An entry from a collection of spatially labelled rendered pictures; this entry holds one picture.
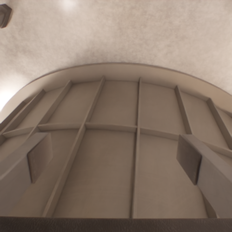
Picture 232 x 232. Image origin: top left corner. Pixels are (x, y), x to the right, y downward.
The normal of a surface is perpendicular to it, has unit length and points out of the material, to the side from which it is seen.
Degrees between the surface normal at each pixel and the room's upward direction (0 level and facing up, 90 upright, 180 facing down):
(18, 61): 0
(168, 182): 90
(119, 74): 0
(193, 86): 0
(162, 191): 90
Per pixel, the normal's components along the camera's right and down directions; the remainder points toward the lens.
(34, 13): -0.13, 0.62
